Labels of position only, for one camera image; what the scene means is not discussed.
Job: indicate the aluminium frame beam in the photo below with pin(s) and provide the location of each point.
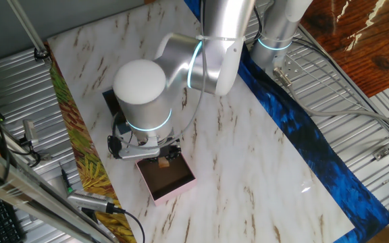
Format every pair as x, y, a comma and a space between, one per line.
29, 195

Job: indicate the metal clamp tool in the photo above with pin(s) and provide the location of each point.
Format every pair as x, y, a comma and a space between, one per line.
30, 131

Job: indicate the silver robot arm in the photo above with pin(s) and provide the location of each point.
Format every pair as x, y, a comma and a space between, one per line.
140, 101

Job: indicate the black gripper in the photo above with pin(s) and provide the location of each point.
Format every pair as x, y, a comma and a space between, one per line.
170, 151

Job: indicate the blue painted cloth strip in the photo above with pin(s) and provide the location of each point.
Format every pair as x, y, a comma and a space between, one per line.
302, 135

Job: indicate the small wooden cube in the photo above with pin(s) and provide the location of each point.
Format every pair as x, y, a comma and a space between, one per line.
163, 163

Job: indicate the brown wooden table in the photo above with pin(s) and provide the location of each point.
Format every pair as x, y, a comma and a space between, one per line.
366, 40

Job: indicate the pink open box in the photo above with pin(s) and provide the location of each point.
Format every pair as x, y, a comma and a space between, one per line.
174, 194

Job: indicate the silver ribbed camera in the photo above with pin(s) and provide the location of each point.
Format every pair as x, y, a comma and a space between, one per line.
90, 200

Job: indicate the dark blue open box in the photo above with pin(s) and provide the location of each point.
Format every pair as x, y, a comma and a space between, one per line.
124, 127

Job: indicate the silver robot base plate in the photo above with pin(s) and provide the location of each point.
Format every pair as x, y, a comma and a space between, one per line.
292, 65

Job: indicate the green black screwdriver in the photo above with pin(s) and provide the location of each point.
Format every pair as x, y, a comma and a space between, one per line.
67, 182

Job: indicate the white marble pattern board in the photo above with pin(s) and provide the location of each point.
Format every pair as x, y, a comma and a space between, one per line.
231, 152

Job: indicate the grey metal pole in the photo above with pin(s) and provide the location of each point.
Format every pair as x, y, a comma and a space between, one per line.
29, 30

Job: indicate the yellow green painted cloth strip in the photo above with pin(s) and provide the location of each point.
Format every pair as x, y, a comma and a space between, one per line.
79, 141

